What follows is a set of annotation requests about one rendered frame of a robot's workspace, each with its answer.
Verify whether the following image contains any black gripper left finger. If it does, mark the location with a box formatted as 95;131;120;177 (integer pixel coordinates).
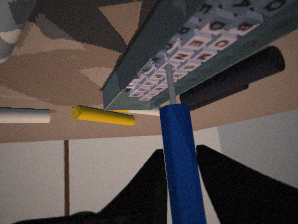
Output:
11;149;168;224

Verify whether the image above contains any keyboard with keys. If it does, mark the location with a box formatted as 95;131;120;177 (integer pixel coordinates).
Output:
102;0;298;111

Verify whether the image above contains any blue stylus with grey tip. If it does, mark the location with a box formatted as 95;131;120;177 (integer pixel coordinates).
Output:
159;64;206;224

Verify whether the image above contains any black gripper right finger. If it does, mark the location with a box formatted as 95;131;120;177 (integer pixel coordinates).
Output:
196;145;298;224

